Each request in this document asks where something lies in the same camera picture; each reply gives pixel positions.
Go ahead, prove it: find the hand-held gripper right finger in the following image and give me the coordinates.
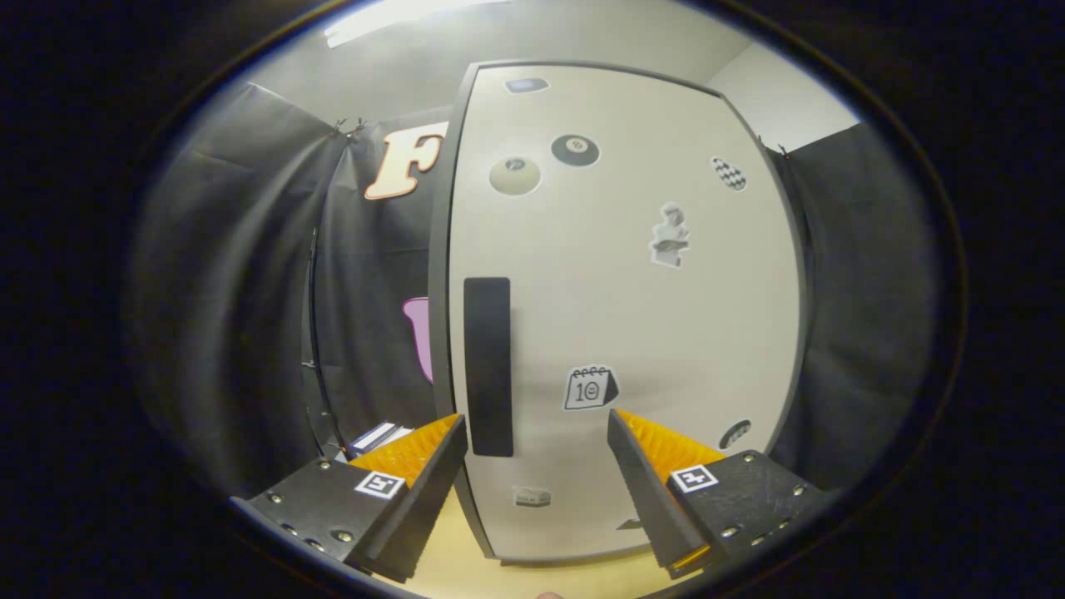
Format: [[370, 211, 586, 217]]
[[606, 408, 833, 581]]

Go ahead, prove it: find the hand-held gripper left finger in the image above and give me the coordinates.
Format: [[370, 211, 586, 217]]
[[229, 413, 469, 585]]

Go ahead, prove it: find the black door handle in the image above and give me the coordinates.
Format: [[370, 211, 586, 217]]
[[463, 277, 514, 458]]

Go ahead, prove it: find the dark grey cabinet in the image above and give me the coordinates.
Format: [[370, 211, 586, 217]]
[[427, 58, 812, 567]]

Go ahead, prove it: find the black backdrop cloth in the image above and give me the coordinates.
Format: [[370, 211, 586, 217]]
[[125, 79, 941, 500]]

